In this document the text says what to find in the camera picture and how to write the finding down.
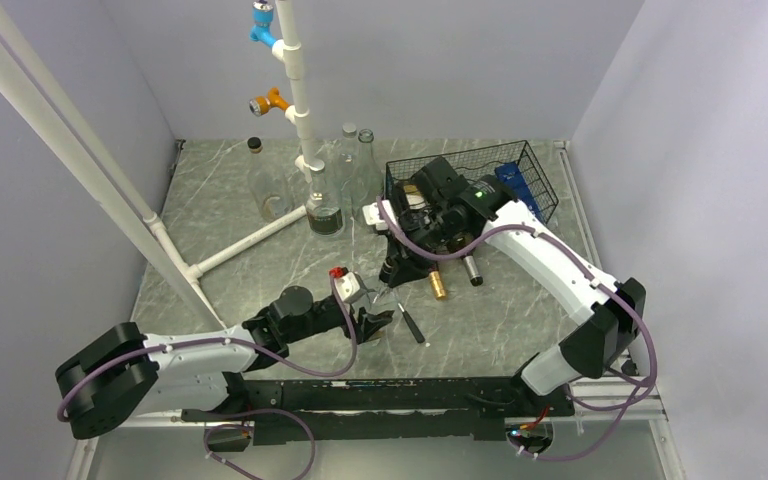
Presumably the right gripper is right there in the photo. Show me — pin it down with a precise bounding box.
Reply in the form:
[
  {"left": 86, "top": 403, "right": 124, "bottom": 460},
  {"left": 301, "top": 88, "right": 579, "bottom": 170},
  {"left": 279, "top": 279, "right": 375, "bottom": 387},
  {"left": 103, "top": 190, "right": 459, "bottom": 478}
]
[{"left": 383, "top": 203, "right": 457, "bottom": 288}]

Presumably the clear frosted wine bottle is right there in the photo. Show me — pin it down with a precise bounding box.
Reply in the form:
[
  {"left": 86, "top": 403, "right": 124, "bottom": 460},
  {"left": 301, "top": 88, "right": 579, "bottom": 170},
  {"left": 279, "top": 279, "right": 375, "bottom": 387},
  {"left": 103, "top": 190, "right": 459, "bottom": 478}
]
[{"left": 350, "top": 128, "right": 384, "bottom": 224}]

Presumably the clear bottle dark label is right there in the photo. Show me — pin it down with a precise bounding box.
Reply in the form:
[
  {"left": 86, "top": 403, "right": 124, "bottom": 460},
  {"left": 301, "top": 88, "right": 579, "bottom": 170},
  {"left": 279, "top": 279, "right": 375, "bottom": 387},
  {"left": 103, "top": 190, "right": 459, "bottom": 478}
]
[{"left": 305, "top": 159, "right": 344, "bottom": 238}]

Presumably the round clear glass bottle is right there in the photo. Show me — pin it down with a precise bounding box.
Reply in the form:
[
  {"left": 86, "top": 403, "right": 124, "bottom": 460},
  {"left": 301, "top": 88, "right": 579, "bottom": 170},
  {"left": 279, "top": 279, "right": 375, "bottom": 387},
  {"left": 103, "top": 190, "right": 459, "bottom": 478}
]
[{"left": 335, "top": 123, "right": 358, "bottom": 208}]

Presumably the blue label clear bottle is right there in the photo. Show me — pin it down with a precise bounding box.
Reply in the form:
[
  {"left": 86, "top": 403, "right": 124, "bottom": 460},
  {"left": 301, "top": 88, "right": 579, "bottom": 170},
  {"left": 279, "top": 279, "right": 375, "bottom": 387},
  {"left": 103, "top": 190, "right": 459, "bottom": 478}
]
[{"left": 494, "top": 162, "right": 545, "bottom": 223}]

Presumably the clear bottle white label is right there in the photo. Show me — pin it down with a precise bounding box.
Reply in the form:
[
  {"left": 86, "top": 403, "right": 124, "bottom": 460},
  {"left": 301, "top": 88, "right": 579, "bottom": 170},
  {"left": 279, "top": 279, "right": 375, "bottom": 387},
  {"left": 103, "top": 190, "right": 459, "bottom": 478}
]
[{"left": 247, "top": 137, "right": 296, "bottom": 221}]

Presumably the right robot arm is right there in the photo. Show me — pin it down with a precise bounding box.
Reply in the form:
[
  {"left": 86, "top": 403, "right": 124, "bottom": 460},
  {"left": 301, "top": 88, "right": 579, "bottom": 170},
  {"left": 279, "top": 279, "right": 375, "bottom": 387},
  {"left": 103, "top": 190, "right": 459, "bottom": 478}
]
[{"left": 362, "top": 156, "right": 651, "bottom": 415}]

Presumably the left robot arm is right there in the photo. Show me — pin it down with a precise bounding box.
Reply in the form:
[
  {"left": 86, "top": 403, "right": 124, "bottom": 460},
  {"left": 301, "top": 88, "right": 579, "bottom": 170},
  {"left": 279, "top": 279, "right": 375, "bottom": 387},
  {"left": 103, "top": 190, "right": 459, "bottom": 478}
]
[{"left": 55, "top": 286, "right": 394, "bottom": 439}]

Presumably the green wine bottle silver cap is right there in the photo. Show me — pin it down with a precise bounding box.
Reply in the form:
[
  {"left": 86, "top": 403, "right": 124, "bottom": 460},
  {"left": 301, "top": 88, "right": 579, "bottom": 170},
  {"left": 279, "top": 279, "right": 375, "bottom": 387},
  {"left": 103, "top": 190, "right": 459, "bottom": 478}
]
[{"left": 452, "top": 234, "right": 484, "bottom": 287}]

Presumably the red wine bottle gold cap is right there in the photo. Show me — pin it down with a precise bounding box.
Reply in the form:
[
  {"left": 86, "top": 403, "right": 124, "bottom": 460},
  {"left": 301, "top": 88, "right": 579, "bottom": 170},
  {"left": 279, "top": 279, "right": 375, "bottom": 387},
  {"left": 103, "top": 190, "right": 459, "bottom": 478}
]
[{"left": 400, "top": 181, "right": 447, "bottom": 301}]

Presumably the small grey hammer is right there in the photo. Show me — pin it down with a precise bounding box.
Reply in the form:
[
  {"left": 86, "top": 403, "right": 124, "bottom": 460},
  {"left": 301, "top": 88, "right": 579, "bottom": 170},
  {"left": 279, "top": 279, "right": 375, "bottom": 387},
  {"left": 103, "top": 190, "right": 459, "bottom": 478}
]
[{"left": 397, "top": 301, "right": 426, "bottom": 344}]

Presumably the orange pipe nozzle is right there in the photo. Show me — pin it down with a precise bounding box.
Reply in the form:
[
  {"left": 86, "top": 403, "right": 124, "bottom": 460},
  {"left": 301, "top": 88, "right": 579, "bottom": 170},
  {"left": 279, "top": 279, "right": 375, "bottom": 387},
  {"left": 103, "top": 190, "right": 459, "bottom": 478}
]
[{"left": 249, "top": 87, "right": 290, "bottom": 117}]

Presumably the blue pipe nozzle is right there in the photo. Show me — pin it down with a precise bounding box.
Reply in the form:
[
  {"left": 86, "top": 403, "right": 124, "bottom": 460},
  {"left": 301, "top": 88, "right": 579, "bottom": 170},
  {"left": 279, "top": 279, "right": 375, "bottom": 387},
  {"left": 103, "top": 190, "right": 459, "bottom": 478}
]
[{"left": 249, "top": 0, "right": 276, "bottom": 48}]

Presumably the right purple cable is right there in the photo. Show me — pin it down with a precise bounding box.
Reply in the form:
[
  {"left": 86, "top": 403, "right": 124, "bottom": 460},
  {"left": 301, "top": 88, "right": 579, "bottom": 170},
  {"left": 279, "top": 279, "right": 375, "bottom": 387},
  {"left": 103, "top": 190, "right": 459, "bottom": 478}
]
[{"left": 375, "top": 197, "right": 660, "bottom": 464}]

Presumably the purple cable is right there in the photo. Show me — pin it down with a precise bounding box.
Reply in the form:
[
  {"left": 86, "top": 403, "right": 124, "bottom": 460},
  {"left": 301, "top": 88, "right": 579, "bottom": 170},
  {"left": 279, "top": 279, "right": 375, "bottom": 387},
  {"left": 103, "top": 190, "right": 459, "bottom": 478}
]
[
  {"left": 55, "top": 274, "right": 360, "bottom": 480},
  {"left": 375, "top": 197, "right": 660, "bottom": 464}
]

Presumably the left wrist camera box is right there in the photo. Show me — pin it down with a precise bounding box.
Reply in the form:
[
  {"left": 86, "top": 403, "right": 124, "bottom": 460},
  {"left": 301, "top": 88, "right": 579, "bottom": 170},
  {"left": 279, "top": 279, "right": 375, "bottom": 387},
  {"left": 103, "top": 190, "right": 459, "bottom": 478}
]
[{"left": 329, "top": 267, "right": 370, "bottom": 304}]

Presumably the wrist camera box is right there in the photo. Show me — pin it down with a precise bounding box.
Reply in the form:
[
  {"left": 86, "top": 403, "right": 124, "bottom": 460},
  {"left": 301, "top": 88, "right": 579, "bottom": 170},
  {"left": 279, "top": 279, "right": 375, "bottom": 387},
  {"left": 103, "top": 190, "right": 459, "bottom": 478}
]
[
  {"left": 361, "top": 200, "right": 400, "bottom": 235},
  {"left": 329, "top": 267, "right": 370, "bottom": 304}
]

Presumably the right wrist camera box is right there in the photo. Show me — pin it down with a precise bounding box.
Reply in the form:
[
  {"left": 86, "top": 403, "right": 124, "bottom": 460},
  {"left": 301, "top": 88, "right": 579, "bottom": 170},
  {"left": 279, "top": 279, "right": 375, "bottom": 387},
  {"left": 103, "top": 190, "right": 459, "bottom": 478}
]
[{"left": 361, "top": 200, "right": 400, "bottom": 235}]

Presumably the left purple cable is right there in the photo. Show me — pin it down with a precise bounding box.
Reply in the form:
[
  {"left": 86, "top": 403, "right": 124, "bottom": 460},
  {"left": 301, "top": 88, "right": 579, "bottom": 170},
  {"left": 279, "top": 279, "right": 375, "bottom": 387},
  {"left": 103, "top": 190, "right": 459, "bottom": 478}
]
[{"left": 55, "top": 274, "right": 360, "bottom": 480}]

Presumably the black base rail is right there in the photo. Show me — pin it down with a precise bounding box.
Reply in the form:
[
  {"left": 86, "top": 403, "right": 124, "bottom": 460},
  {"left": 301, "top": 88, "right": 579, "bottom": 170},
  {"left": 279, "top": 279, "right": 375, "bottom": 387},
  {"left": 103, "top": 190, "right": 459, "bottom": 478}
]
[{"left": 180, "top": 376, "right": 575, "bottom": 446}]

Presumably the black wire wine rack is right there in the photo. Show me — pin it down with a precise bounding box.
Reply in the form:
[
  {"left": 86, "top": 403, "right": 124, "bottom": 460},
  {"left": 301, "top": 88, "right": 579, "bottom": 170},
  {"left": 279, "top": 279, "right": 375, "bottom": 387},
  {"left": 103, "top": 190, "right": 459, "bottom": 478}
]
[{"left": 385, "top": 140, "right": 559, "bottom": 241}]

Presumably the white pvc pipe frame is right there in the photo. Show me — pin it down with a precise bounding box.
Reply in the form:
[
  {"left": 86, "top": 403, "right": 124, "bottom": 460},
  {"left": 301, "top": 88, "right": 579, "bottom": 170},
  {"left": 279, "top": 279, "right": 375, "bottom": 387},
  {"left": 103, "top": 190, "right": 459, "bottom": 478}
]
[{"left": 0, "top": 1, "right": 314, "bottom": 325}]

